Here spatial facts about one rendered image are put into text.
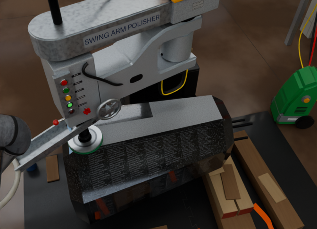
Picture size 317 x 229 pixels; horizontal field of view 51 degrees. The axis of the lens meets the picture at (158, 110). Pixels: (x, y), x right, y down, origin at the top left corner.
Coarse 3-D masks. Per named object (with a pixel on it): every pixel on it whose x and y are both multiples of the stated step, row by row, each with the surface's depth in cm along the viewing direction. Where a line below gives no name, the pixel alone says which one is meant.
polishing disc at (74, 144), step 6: (90, 126) 213; (90, 132) 210; (96, 132) 210; (72, 138) 207; (96, 138) 207; (72, 144) 204; (78, 144) 204; (84, 144) 204; (90, 144) 204; (96, 144) 204; (78, 150) 201; (84, 150) 201; (90, 150) 201
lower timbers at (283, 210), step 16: (240, 144) 296; (240, 160) 293; (256, 160) 286; (256, 176) 275; (272, 176) 276; (208, 192) 271; (256, 192) 277; (272, 208) 257; (288, 208) 257; (224, 224) 246; (240, 224) 246; (288, 224) 249
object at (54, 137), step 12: (96, 120) 193; (48, 132) 193; (60, 132) 194; (72, 132) 188; (36, 144) 193; (48, 144) 192; (60, 144) 189; (24, 156) 191; (36, 156) 184; (24, 168) 185
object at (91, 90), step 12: (48, 60) 150; (72, 60) 150; (84, 60) 152; (48, 72) 159; (60, 72) 148; (72, 72) 152; (84, 84) 161; (96, 84) 166; (96, 96) 172; (60, 108) 174; (96, 108) 178; (72, 120) 174; (84, 120) 179
